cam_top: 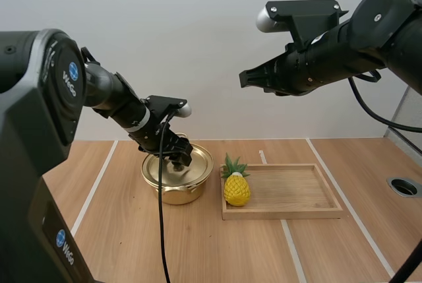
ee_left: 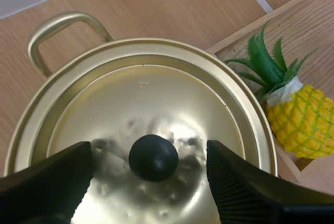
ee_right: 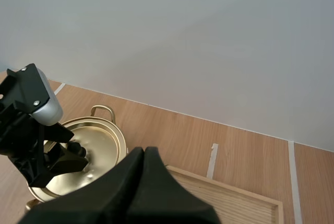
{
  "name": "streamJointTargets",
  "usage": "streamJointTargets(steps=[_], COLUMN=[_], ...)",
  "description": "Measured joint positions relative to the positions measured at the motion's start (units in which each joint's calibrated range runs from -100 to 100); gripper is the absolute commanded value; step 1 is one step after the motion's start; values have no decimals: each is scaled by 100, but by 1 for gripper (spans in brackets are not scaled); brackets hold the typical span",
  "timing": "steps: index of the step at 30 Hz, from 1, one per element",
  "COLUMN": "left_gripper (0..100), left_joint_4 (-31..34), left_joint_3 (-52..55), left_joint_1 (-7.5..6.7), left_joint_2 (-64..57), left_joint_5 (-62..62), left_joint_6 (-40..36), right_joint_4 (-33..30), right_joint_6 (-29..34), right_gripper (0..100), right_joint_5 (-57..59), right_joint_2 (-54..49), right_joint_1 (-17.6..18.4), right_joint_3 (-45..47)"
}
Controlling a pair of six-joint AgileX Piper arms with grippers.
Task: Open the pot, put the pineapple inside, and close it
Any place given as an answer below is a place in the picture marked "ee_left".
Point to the shallow wooden tray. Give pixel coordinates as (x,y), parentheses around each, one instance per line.
(305,25)

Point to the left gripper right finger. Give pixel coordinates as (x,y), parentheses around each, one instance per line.
(242,190)

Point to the yellow toy pineapple green crown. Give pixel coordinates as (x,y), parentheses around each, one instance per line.
(300,119)

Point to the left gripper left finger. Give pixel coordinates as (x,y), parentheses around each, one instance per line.
(44,182)

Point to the gold lid with black knob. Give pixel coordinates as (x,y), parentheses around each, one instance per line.
(135,104)

